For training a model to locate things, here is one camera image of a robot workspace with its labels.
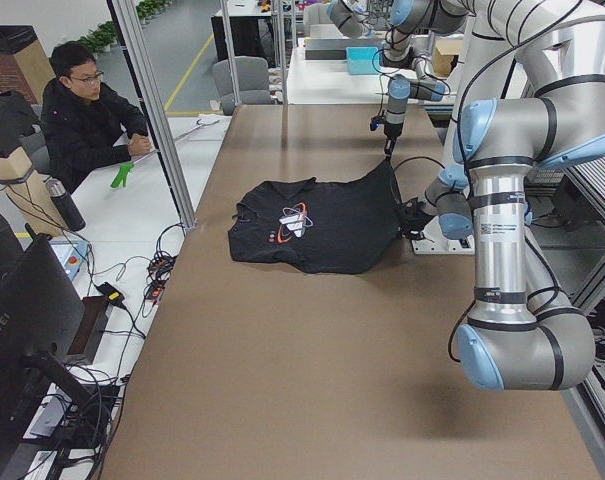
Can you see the cardboard box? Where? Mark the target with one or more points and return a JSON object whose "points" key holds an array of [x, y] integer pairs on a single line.
{"points": [[445, 56]]}

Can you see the grey orange usb hub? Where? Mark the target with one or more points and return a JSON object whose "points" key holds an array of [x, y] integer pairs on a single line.
{"points": [[154, 291], [161, 264]]}

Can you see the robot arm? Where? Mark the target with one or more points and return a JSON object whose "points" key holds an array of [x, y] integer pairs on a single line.
{"points": [[408, 45], [531, 95]]}

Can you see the robot teach pendant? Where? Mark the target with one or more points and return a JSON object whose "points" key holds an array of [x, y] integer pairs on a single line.
{"points": [[73, 255]]}

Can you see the seated man in black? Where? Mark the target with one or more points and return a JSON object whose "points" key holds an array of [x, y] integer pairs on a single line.
{"points": [[86, 124]]}

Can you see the blue plastic bin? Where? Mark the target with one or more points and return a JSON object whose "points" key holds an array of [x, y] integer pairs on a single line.
{"points": [[363, 60]]}

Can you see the dark metal water bottle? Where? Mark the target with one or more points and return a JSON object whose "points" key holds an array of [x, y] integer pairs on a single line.
{"points": [[65, 204]]}

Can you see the black graphic t-shirt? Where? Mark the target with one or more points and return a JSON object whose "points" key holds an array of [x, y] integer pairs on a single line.
{"points": [[317, 227]]}

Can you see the metal reacher grabber tool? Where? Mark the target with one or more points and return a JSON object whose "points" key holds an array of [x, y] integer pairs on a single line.
{"points": [[202, 121]]}

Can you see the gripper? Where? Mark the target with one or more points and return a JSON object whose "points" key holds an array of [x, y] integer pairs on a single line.
{"points": [[392, 130], [418, 216]]}

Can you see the grey office chair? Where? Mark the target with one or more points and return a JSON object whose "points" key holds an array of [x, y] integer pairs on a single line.
{"points": [[253, 81]]}

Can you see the black power adapter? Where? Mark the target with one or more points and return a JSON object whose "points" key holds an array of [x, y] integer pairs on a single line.
{"points": [[114, 296]]}

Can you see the black computer monitor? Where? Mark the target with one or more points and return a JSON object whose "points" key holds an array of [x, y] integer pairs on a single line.
{"points": [[40, 313]]}

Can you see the aluminium cage frame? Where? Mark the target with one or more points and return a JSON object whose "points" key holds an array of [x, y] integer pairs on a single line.
{"points": [[130, 37]]}

